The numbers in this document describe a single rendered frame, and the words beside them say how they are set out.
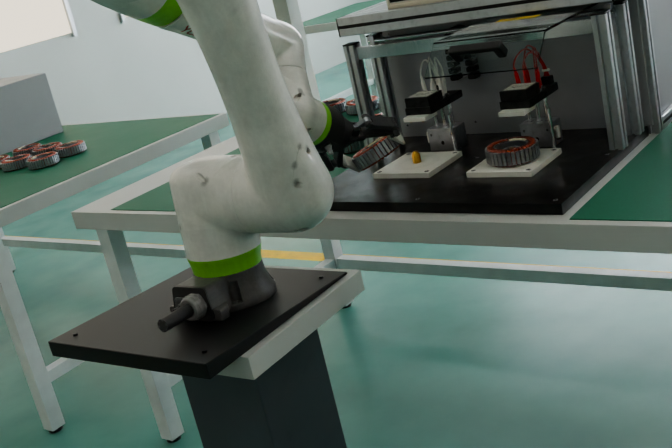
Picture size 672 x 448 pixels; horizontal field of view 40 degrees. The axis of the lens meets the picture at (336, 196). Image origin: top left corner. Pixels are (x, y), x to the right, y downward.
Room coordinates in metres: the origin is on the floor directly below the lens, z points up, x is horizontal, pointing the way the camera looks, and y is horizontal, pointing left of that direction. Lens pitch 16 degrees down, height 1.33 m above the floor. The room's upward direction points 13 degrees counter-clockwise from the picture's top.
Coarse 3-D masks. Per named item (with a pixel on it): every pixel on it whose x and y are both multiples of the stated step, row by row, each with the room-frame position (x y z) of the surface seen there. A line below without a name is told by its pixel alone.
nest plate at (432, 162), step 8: (424, 152) 2.07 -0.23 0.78; (432, 152) 2.05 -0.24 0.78; (440, 152) 2.03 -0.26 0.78; (448, 152) 2.02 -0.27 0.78; (456, 152) 2.00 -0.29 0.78; (400, 160) 2.05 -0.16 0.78; (408, 160) 2.03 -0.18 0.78; (424, 160) 2.00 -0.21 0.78; (432, 160) 1.98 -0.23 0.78; (440, 160) 1.97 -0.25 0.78; (448, 160) 1.96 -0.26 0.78; (384, 168) 2.01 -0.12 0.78; (392, 168) 1.99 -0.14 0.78; (400, 168) 1.98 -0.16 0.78; (408, 168) 1.96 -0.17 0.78; (416, 168) 1.95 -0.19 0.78; (424, 168) 1.93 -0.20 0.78; (432, 168) 1.92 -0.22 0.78; (440, 168) 1.93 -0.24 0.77; (376, 176) 1.98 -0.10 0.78; (384, 176) 1.97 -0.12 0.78; (392, 176) 1.95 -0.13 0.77; (400, 176) 1.94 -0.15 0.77; (408, 176) 1.93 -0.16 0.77; (416, 176) 1.91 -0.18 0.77; (424, 176) 1.90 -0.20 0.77
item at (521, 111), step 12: (516, 84) 1.92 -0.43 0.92; (528, 84) 1.90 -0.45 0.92; (552, 84) 1.95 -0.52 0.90; (504, 96) 1.89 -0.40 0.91; (516, 96) 1.87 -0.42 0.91; (528, 96) 1.86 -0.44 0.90; (540, 96) 1.89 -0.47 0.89; (504, 108) 1.89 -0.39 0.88; (516, 108) 1.87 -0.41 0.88; (528, 108) 1.86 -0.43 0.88; (528, 120) 1.96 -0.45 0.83
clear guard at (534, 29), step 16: (512, 16) 1.92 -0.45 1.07; (544, 16) 1.82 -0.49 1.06; (560, 16) 1.77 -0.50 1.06; (464, 32) 1.86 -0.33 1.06; (480, 32) 1.81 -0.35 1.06; (496, 32) 1.76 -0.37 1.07; (512, 32) 1.71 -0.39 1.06; (528, 32) 1.68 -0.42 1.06; (544, 32) 1.66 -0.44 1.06; (432, 48) 1.81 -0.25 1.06; (448, 48) 1.78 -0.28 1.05; (512, 48) 1.68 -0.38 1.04; (528, 48) 1.66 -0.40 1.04; (432, 64) 1.78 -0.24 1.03; (448, 64) 1.75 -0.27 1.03; (464, 64) 1.73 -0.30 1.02; (480, 64) 1.70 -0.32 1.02; (496, 64) 1.68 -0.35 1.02; (512, 64) 1.65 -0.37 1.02; (528, 64) 1.63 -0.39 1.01
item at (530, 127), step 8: (536, 120) 1.95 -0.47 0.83; (544, 120) 1.94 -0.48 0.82; (552, 120) 1.93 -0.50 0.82; (520, 128) 1.95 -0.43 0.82; (528, 128) 1.94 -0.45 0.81; (536, 128) 1.93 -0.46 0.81; (544, 128) 1.92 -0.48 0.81; (560, 128) 1.94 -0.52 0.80; (536, 136) 1.93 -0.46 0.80; (544, 136) 1.92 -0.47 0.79; (544, 144) 1.92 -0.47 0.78
